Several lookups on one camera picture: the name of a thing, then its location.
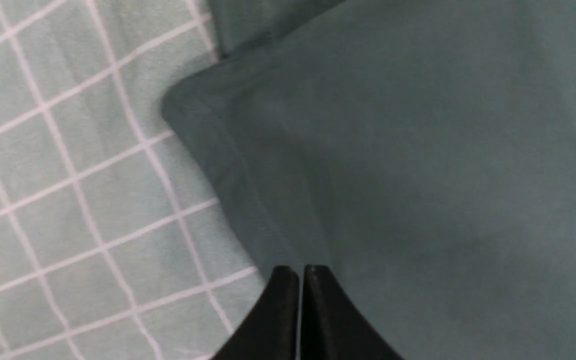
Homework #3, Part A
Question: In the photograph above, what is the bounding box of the green checked tablecloth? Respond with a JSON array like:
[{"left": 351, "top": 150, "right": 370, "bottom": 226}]
[{"left": 0, "top": 0, "right": 263, "bottom": 360}]

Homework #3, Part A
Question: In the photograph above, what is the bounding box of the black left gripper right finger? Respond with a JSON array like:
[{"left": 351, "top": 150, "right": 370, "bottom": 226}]
[{"left": 300, "top": 265, "right": 402, "bottom": 360}]

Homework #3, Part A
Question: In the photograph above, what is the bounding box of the green long-sleeve top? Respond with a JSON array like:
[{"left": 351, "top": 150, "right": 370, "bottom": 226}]
[{"left": 161, "top": 0, "right": 576, "bottom": 360}]

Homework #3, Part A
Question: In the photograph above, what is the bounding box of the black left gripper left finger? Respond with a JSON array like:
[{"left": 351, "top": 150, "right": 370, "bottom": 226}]
[{"left": 213, "top": 265, "right": 300, "bottom": 360}]

